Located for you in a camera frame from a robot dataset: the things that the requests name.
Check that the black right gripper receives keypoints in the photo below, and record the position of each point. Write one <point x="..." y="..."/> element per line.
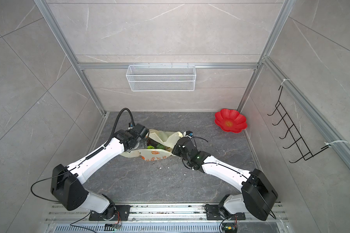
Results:
<point x="177" y="147"/>

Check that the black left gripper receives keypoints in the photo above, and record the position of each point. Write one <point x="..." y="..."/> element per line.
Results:
<point x="143" y="143"/>

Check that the cream plastic shopping bag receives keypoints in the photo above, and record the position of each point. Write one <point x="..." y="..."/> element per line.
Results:
<point x="147" y="149"/>

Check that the red flower-shaped plastic bowl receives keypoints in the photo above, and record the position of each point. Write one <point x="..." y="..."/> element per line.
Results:
<point x="230" y="121"/>

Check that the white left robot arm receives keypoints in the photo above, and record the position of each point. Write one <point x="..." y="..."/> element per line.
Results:
<point x="67" y="181"/>

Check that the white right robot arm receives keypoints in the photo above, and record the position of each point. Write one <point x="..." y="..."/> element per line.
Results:
<point x="257" y="195"/>

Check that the green fake grapes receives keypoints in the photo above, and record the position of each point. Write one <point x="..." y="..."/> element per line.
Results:
<point x="160" y="146"/>

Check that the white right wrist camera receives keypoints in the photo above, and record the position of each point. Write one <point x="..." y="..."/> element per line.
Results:
<point x="188" y="134"/>

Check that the white wire mesh basket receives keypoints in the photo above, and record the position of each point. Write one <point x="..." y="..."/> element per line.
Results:
<point x="161" y="77"/>

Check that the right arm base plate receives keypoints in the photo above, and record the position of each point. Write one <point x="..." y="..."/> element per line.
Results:
<point x="213" y="212"/>

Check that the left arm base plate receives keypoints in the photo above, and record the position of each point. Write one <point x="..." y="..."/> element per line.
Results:
<point x="116" y="214"/>

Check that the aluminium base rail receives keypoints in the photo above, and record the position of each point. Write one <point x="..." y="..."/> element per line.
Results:
<point x="163" y="218"/>

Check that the black wire hook rack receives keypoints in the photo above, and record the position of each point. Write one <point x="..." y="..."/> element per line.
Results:
<point x="293" y="132"/>

